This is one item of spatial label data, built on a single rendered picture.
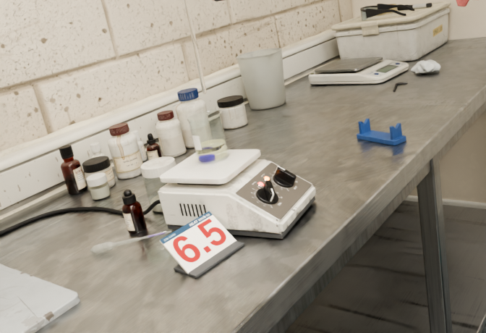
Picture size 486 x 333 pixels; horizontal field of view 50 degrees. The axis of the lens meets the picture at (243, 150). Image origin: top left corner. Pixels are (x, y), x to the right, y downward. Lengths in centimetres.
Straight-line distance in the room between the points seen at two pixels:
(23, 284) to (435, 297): 89
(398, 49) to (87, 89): 102
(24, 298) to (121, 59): 71
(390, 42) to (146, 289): 133
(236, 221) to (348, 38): 123
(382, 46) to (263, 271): 127
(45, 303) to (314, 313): 114
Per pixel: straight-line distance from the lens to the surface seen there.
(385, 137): 103
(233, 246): 71
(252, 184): 74
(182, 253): 69
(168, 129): 115
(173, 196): 77
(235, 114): 129
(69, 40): 121
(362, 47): 184
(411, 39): 178
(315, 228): 73
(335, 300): 176
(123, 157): 109
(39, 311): 69
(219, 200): 72
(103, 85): 125
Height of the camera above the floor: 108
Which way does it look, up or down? 17 degrees down
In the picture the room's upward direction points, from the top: 11 degrees counter-clockwise
